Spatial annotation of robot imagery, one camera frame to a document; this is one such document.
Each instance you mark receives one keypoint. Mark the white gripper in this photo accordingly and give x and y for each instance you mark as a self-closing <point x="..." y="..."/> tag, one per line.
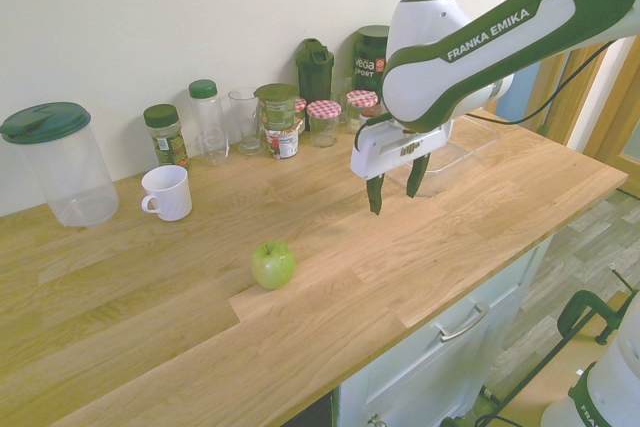
<point x="385" y="149"/>

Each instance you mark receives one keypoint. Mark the green apple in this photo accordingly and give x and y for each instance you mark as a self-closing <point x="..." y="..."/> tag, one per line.
<point x="273" y="265"/>

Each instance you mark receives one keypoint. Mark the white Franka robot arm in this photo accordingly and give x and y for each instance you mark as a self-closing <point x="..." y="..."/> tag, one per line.
<point x="480" y="47"/>

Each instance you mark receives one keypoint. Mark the clear plastic rectangular container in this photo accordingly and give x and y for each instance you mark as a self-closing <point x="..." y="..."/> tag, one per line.
<point x="465" y="144"/>

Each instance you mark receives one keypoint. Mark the glass jar red checkered lid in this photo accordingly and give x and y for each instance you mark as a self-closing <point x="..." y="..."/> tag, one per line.
<point x="323" y="122"/>
<point x="300" y="112"/>
<point x="362" y="104"/>

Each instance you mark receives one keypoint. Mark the white labelled food tub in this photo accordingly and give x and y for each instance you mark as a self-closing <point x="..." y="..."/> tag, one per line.
<point x="283" y="143"/>

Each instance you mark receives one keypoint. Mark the Vega Sport protein tub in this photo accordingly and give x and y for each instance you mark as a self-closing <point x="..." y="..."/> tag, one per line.
<point x="370" y="59"/>

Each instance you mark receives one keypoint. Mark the dark green shaker bottle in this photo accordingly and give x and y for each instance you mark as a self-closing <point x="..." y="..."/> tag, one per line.
<point x="315" y="72"/>

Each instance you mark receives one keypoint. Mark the green lidded food tub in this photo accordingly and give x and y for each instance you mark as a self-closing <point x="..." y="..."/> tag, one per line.
<point x="276" y="107"/>

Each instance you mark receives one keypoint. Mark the tall clear drinking glass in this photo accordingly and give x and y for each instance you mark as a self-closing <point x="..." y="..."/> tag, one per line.
<point x="246" y="117"/>

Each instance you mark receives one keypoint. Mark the white cabinet drawer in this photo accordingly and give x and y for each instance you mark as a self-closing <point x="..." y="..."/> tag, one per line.
<point x="450" y="347"/>

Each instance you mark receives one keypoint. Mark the clear bottle with green cap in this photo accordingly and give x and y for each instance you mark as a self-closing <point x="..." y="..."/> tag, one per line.
<point x="210" y="122"/>

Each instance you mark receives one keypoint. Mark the dark metal clamp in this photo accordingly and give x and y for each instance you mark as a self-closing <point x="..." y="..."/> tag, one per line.
<point x="580" y="309"/>

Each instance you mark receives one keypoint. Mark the white ceramic mug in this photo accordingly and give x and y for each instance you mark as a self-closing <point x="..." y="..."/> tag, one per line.
<point x="170" y="194"/>

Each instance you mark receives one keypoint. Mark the spice jar with dark lid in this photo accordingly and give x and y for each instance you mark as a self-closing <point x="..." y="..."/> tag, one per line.
<point x="167" y="139"/>

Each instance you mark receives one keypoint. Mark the clear pitcher with green lid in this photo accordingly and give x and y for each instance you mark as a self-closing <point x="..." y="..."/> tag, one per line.
<point x="62" y="167"/>

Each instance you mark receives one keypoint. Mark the wooden door frame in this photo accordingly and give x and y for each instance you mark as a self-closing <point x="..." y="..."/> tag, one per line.
<point x="590" y="112"/>

